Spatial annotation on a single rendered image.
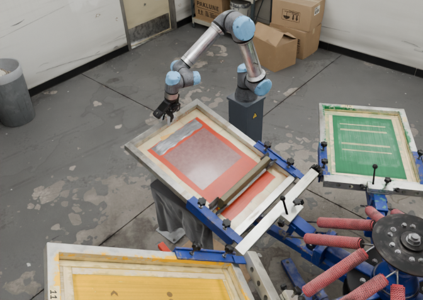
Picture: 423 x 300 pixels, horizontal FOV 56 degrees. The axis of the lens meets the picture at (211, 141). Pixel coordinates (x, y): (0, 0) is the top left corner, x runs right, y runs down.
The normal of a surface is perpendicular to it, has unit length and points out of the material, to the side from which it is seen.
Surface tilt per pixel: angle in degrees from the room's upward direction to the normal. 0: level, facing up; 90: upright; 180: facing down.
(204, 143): 15
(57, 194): 0
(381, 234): 0
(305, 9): 88
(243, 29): 83
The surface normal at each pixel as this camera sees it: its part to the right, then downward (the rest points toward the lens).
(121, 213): -0.04, -0.78
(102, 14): 0.76, 0.39
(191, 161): 0.16, -0.65
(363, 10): -0.65, 0.49
